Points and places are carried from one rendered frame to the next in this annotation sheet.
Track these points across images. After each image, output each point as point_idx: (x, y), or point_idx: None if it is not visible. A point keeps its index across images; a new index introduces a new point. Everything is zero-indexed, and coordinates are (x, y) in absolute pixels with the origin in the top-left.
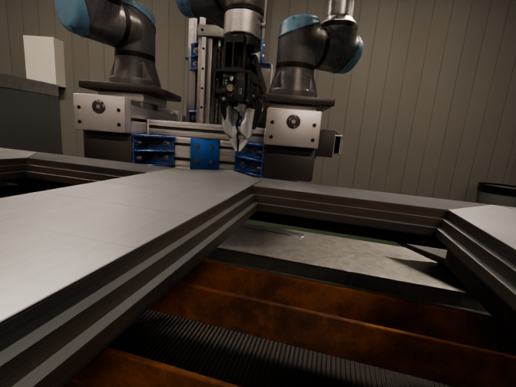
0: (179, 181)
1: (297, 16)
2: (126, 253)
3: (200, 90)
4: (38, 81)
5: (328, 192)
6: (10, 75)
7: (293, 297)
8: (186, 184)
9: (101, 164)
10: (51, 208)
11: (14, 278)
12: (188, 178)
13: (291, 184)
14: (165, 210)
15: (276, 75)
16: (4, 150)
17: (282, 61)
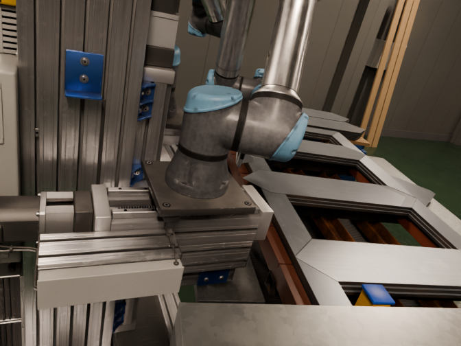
0: (289, 184)
1: (180, 50)
2: (331, 178)
3: (162, 141)
4: (229, 305)
5: (259, 158)
6: (284, 305)
7: None
8: (290, 182)
9: (289, 211)
10: (332, 191)
11: (342, 182)
12: (281, 183)
13: (256, 164)
14: (314, 180)
15: (169, 99)
16: (313, 266)
17: (173, 87)
